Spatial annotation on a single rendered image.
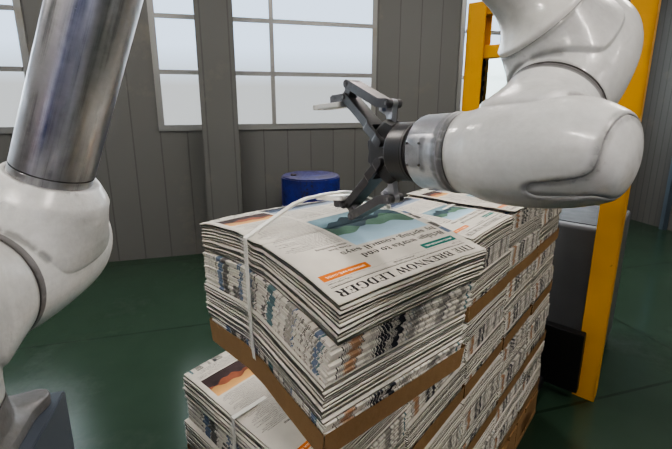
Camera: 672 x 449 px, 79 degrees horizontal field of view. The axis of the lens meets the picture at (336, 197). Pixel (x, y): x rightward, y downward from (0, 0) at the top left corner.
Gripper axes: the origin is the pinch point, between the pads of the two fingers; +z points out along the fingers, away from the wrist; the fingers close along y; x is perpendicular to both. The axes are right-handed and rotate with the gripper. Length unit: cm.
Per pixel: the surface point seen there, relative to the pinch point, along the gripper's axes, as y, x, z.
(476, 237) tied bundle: 23, 47, 3
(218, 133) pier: -8, 98, 286
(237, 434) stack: 50, -14, 11
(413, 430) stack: 61, 21, 0
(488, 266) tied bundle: 34, 57, 6
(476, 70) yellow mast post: -32, 145, 68
